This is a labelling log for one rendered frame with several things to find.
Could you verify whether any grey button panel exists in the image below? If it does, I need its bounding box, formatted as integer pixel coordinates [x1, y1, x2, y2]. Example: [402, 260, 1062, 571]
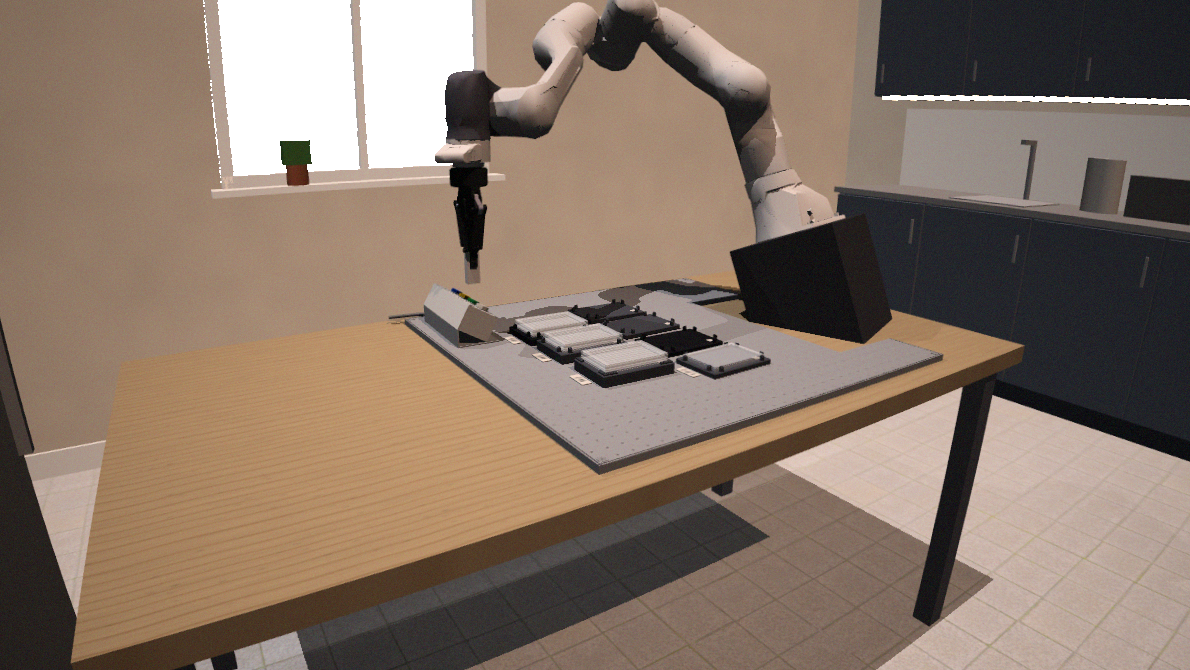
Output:
[389, 283, 499, 347]

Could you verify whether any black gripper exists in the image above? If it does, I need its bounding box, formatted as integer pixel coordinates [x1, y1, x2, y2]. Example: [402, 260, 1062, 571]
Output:
[449, 167, 488, 284]

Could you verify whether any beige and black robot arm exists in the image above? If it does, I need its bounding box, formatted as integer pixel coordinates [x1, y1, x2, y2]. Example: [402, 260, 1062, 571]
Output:
[434, 0, 845, 243]

